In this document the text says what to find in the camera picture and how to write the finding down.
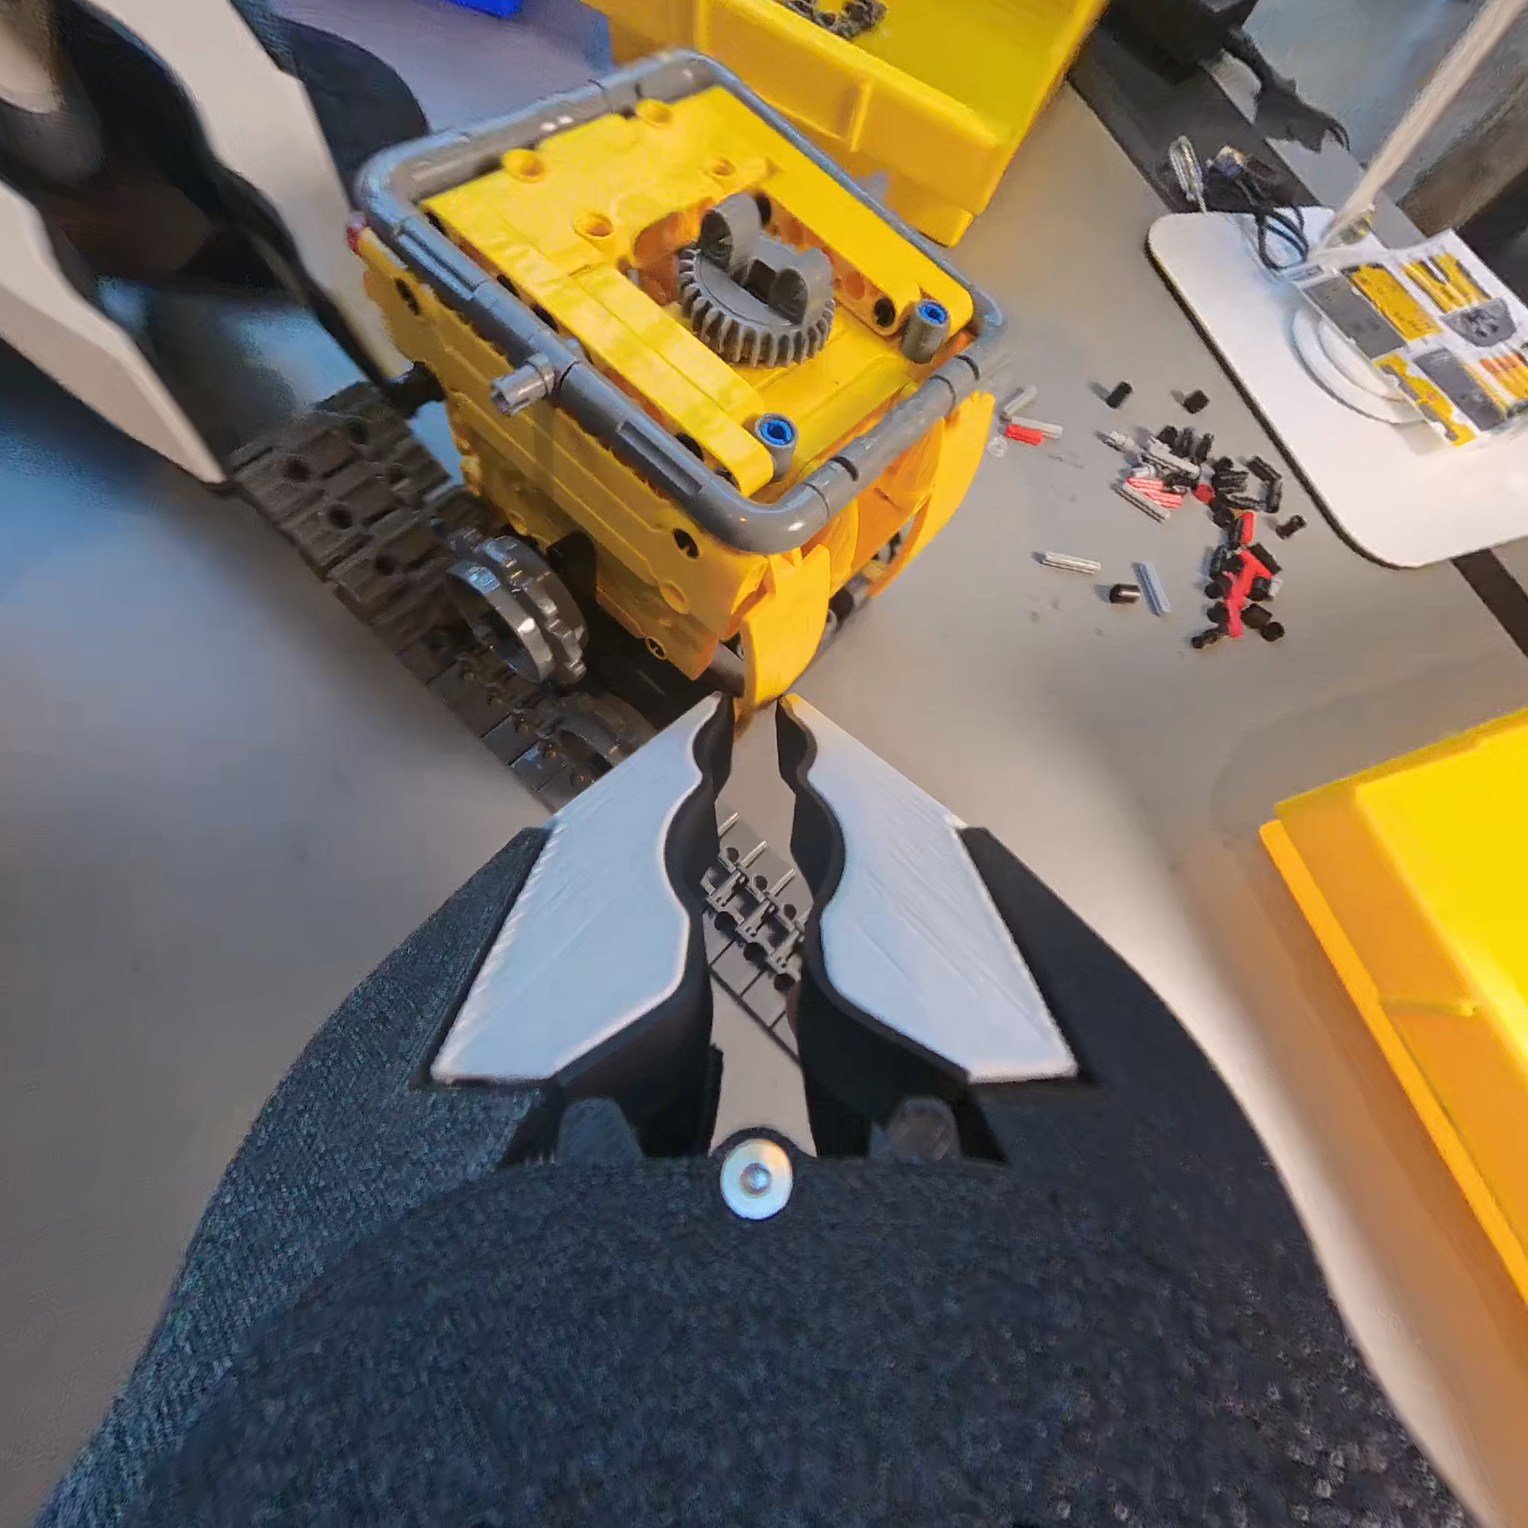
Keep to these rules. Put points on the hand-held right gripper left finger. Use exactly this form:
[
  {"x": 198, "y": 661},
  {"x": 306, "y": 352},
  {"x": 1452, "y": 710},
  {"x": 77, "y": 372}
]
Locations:
[{"x": 573, "y": 943}]

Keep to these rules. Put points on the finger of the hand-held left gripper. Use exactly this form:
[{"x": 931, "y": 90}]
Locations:
[
  {"x": 84, "y": 346},
  {"x": 262, "y": 145}
]

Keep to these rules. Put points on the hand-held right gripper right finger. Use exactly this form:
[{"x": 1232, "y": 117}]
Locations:
[{"x": 931, "y": 943}]

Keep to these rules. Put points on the black yellow toy brick vehicle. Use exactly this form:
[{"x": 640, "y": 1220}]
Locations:
[{"x": 573, "y": 454}]

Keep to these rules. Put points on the light grey desk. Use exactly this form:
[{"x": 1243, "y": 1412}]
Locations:
[{"x": 178, "y": 776}]

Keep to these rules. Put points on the blue plastic bin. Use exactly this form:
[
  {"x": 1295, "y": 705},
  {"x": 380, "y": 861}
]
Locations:
[{"x": 484, "y": 8}]

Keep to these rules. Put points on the pale grey brick pin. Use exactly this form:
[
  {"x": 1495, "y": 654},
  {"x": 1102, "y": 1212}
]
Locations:
[{"x": 1152, "y": 588}]

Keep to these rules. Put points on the dark small brick parts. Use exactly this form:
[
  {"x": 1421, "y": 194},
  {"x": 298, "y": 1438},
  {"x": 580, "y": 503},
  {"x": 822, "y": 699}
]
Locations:
[{"x": 835, "y": 15}]

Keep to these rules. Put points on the yellow plastic bin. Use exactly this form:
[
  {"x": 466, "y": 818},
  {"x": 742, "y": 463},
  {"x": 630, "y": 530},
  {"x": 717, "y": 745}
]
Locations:
[
  {"x": 1432, "y": 896},
  {"x": 895, "y": 108}
]

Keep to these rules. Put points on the cluster of small brick parts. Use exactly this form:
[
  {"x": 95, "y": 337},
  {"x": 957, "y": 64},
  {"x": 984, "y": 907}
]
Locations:
[{"x": 1241, "y": 537}]

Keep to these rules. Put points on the white base board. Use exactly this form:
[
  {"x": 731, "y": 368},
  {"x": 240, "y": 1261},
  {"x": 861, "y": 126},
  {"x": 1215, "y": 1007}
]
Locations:
[{"x": 1253, "y": 359}]

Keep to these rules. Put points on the yellow black printed sheet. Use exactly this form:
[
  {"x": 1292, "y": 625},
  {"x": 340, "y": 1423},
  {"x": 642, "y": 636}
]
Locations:
[{"x": 1432, "y": 336}]

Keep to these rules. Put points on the black power adapter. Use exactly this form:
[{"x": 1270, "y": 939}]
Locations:
[{"x": 1230, "y": 61}]

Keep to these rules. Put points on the wooden booklet stand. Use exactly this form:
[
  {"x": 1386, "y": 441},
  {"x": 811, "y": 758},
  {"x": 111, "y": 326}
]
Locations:
[{"x": 1421, "y": 119}]

